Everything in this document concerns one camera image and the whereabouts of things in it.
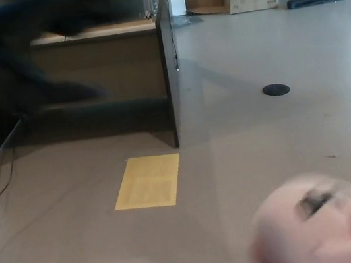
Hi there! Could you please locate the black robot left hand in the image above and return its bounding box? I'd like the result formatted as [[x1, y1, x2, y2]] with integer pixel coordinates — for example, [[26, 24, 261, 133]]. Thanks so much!
[[0, 0, 183, 123]]

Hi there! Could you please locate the round white plush toy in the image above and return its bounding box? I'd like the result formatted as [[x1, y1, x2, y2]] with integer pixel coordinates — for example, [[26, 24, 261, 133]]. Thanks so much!
[[237, 166, 351, 263]]

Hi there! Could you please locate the wooden desk with dark sides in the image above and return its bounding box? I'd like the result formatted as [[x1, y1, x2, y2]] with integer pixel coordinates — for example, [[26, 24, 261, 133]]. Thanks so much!
[[0, 0, 193, 176]]

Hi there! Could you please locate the black round floor cover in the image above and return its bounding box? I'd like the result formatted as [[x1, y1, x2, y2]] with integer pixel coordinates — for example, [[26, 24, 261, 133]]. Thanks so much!
[[261, 82, 292, 98]]

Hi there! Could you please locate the yellow paper sheet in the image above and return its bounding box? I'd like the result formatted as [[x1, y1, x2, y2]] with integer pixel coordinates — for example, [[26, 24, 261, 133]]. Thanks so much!
[[107, 150, 188, 216]]

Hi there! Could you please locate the thin black hanging cable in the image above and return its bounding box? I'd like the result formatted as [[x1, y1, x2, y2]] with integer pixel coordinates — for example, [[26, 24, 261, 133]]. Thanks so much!
[[166, 18, 182, 72]]

